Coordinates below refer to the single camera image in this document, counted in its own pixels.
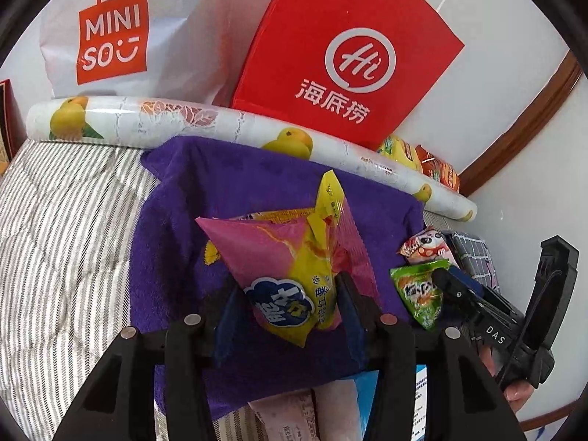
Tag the blue tissue pack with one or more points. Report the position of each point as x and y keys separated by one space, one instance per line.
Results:
x=383 y=408

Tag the white Miniso plastic bag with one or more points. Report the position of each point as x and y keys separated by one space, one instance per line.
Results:
x=185 y=50

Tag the brown door frame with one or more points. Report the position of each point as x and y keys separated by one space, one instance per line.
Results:
x=528 y=125

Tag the green snack packet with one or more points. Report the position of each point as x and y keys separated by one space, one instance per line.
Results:
x=421 y=296

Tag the pink mushroom biscuit bag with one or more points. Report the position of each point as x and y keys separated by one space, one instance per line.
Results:
x=427 y=246

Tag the fruit-print rolled mat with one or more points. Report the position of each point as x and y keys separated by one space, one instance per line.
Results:
x=149 y=122

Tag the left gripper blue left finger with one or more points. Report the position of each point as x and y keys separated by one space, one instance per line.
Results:
x=230 y=308

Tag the red Haidilao paper bag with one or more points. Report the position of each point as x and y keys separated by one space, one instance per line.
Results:
x=353 y=69

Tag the pale pink snack packet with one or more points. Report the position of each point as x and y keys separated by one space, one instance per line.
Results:
x=326 y=412

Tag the grey checked folded cloth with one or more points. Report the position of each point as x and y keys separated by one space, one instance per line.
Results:
x=473 y=257

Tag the striped quilted mattress pad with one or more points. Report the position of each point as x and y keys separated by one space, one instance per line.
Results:
x=94 y=238

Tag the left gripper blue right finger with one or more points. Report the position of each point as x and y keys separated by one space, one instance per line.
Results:
x=359 y=314

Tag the pink yellow chips bag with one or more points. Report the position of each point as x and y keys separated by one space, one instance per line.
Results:
x=288 y=270

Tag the yellow gold snack packet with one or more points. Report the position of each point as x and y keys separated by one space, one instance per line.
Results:
x=211 y=254

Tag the orange chips bag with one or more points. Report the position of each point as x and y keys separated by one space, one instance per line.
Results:
x=438 y=169

